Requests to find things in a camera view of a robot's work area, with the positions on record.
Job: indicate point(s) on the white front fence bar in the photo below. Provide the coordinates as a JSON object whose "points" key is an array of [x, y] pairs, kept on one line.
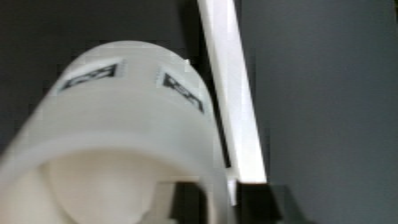
{"points": [[246, 172]]}

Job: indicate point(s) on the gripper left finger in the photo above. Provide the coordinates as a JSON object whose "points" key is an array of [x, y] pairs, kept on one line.
{"points": [[189, 212]]}

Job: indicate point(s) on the white lamp shade cone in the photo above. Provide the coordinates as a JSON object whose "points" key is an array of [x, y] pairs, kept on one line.
{"points": [[118, 140]]}

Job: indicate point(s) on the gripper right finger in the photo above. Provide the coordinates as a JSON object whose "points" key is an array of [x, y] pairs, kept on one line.
{"points": [[268, 205]]}

